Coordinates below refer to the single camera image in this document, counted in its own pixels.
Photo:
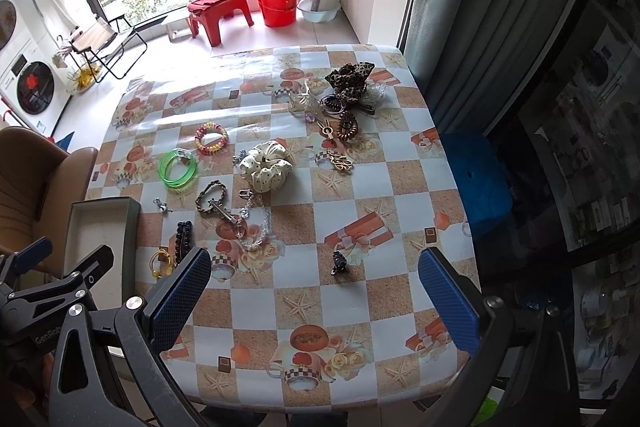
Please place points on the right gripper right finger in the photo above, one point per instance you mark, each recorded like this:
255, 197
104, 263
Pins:
476, 324

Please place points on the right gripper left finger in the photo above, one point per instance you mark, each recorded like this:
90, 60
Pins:
147, 326

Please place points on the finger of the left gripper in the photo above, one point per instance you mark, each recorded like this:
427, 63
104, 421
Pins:
14, 265
80, 269

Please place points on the black beaded hair clip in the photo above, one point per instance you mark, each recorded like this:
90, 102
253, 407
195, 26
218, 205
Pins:
183, 240

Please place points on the small silver charm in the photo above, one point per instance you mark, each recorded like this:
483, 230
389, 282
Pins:
162, 206

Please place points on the small black claw clip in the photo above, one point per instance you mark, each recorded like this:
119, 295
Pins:
340, 264

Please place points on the green translucent bangle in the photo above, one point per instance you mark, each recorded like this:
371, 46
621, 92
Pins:
177, 168

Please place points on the cream polka dot scrunchie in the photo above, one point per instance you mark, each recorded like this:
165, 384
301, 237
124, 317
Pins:
266, 167

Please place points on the silver rhinestone hair clip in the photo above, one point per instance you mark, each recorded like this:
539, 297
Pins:
218, 208

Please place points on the grey shallow cardboard box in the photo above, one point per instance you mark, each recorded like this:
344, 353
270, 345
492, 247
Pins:
110, 222

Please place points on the brown leather chair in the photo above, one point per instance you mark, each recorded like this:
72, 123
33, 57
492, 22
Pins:
40, 183

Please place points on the blue plastic stool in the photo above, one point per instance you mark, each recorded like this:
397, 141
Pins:
481, 180

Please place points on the white washing machine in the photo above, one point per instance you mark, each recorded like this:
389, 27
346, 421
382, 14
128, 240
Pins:
32, 88

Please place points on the gold ornate hair clip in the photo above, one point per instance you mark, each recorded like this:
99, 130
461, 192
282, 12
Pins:
339, 162

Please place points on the checkered patterned tablecloth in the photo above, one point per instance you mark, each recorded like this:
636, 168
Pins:
273, 329

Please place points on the black folding chair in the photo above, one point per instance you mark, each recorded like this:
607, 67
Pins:
107, 47

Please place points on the leopard print scrunchie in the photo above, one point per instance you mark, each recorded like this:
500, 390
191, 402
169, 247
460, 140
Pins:
349, 81

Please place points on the gold star hair clip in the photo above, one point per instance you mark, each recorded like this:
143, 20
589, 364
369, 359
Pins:
304, 103

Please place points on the red plastic chair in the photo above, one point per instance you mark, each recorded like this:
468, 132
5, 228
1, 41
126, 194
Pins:
208, 13

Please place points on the grey green curtain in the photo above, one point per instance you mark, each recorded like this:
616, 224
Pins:
471, 59

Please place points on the red plastic bucket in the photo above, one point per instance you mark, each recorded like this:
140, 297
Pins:
278, 13

